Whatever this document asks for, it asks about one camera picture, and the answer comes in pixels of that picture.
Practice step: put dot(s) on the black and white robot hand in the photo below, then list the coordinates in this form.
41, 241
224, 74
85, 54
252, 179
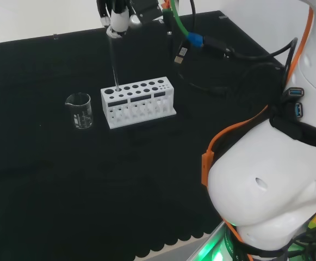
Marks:
118, 20

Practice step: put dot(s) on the glass rod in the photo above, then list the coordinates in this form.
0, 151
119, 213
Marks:
113, 62

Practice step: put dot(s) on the white test tube rack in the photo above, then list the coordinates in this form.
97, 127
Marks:
105, 106

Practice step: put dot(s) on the clear tape piece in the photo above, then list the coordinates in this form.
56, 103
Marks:
55, 37
223, 17

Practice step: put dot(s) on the clear glass beaker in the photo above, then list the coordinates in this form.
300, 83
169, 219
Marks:
83, 120

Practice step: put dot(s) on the black cloth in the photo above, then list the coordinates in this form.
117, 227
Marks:
65, 176

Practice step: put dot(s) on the black USB socket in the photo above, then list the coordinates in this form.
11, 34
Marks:
296, 110
295, 92

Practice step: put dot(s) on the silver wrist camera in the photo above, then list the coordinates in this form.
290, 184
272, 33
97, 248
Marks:
136, 21

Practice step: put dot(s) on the black camera bracket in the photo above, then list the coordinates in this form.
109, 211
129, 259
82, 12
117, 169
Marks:
147, 11

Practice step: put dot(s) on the grey base plate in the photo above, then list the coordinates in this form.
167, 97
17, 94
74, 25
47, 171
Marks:
201, 248

